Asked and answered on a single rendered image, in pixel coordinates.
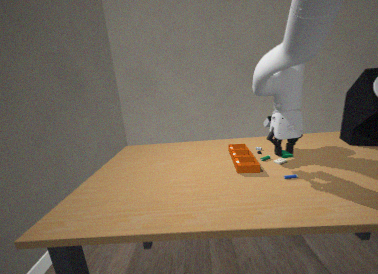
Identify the orange rack of bins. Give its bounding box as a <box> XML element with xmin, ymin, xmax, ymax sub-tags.
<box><xmin>228</xmin><ymin>144</ymin><xmax>260</xmax><ymax>173</ymax></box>

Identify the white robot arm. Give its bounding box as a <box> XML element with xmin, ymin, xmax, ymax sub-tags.
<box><xmin>253</xmin><ymin>0</ymin><xmax>344</xmax><ymax>111</ymax></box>

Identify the white domino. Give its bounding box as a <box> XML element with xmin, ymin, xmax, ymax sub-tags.
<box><xmin>273</xmin><ymin>158</ymin><xmax>287</xmax><ymax>164</ymax></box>

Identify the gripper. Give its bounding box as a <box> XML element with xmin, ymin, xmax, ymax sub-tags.
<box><xmin>267</xmin><ymin>109</ymin><xmax>303</xmax><ymax>157</ymax></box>

